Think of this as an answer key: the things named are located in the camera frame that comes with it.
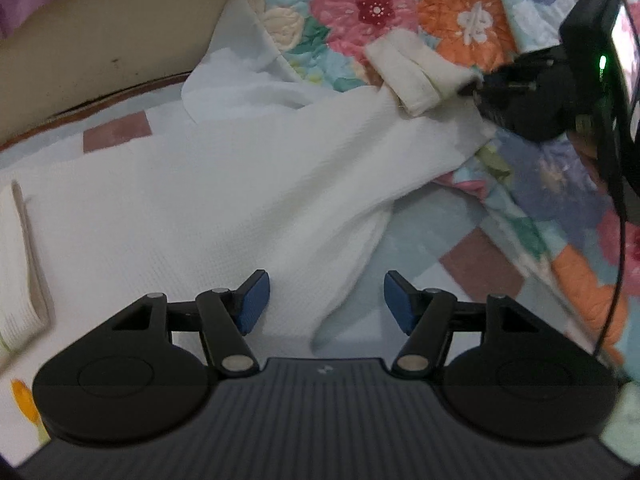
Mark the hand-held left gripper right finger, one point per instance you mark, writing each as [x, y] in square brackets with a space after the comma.
[400, 305]

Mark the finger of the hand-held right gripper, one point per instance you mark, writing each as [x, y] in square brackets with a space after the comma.
[520, 72]
[492, 107]

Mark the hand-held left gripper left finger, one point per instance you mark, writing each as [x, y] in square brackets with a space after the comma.
[252, 305]

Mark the cream garment with green trim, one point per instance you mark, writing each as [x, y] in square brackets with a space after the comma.
[225, 200]

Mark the cartoon dog rug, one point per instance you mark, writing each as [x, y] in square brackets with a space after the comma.
[480, 265]

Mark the floral quilt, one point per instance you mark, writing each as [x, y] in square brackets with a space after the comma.
[380, 5]

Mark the white cloth with orange print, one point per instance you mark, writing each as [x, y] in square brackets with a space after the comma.
[22, 400]

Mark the beige bed base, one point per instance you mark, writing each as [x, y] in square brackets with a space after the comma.
[100, 50]

